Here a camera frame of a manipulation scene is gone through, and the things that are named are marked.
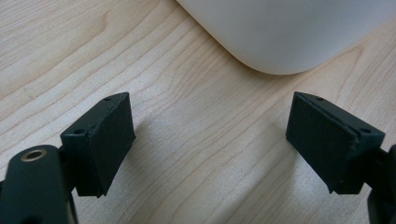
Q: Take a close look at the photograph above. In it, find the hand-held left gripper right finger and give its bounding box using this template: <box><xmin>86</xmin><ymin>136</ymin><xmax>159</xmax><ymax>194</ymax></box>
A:
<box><xmin>285</xmin><ymin>91</ymin><xmax>387</xmax><ymax>195</ymax></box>

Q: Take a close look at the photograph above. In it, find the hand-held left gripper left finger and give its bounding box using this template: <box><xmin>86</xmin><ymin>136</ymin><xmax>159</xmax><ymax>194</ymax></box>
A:
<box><xmin>60</xmin><ymin>91</ymin><xmax>136</xmax><ymax>199</ymax></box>

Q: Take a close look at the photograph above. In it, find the white plastic storage bin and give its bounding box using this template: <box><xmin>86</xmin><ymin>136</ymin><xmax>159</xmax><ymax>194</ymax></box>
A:
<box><xmin>176</xmin><ymin>0</ymin><xmax>396</xmax><ymax>76</ymax></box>

